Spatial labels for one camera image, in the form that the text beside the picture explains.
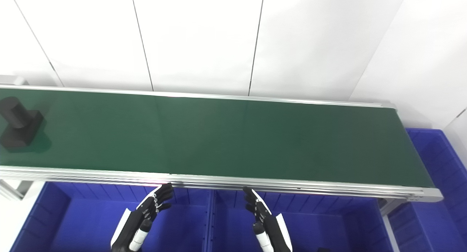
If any grey conveyor end housing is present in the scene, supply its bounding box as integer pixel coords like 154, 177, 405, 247
0, 75, 29, 87

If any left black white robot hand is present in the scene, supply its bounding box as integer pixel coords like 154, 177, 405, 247
111, 183, 174, 252

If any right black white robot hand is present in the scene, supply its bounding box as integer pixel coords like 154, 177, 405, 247
243, 186, 293, 252

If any aluminium conveyor leg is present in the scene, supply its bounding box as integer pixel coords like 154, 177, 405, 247
378, 198, 408, 252
0, 180, 35, 202

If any blue plastic bin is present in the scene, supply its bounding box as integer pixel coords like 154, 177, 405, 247
9, 182, 213, 252
387, 128, 467, 252
207, 189, 395, 252

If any black cylinder block part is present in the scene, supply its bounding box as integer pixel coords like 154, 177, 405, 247
0, 97, 45, 150

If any green conveyor belt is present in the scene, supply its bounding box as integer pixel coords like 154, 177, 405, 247
0, 85, 444, 203
0, 88, 435, 189

